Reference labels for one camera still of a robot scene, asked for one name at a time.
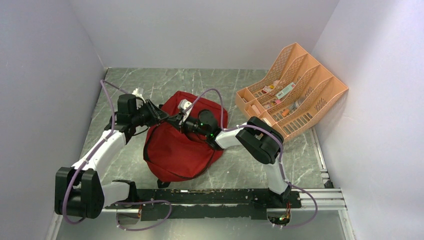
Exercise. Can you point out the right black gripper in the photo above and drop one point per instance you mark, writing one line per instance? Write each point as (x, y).
(175, 121)

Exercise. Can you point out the aluminium rail frame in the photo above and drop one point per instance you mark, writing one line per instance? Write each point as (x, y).
(299, 208)

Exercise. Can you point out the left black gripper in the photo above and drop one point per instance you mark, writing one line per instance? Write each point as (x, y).
(159, 114)

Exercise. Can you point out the white green box in organizer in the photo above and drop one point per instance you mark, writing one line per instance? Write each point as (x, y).
(285, 91)

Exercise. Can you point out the orange plastic file organizer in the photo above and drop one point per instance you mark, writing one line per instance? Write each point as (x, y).
(316, 91)

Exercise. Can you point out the pink eraser in organizer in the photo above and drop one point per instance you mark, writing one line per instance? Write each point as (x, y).
(255, 110)

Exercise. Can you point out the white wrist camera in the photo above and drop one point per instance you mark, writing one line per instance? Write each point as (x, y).
(138, 92)
(185, 108)

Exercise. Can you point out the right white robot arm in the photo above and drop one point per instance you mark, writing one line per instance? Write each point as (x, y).
(263, 143)

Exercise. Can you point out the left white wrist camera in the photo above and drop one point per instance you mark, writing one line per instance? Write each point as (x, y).
(138, 92)

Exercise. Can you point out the orange capped small item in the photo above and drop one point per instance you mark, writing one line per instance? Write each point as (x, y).
(285, 112)

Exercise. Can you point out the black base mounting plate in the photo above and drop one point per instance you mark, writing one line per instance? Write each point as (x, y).
(252, 203)

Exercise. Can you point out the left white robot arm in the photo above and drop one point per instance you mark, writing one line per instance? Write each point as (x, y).
(79, 191)

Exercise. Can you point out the red student backpack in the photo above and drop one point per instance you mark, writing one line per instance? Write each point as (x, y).
(173, 156)

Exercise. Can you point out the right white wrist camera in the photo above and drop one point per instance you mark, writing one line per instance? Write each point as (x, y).
(185, 108)

